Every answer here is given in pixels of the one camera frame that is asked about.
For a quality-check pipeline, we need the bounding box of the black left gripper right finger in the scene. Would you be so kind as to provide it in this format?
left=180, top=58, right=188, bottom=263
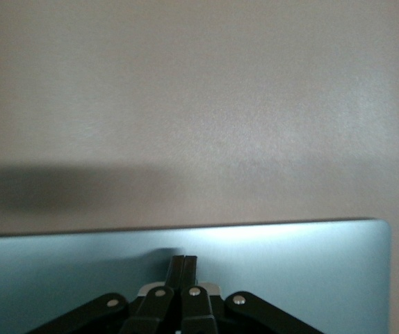
left=181, top=255, right=317, bottom=334

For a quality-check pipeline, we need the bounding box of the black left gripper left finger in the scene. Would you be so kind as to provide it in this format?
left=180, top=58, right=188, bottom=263
left=28, top=255, right=186, bottom=334

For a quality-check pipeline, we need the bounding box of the silver laptop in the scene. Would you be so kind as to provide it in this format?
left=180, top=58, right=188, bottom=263
left=0, top=218, right=393, bottom=334

